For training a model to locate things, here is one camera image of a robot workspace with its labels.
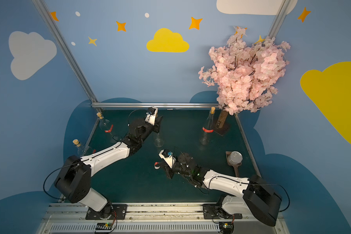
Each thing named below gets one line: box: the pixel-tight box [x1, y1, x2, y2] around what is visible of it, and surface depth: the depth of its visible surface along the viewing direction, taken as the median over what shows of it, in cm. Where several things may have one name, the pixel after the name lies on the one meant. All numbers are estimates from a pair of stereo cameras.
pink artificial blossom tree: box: [198, 26, 292, 129], surface depth 72 cm
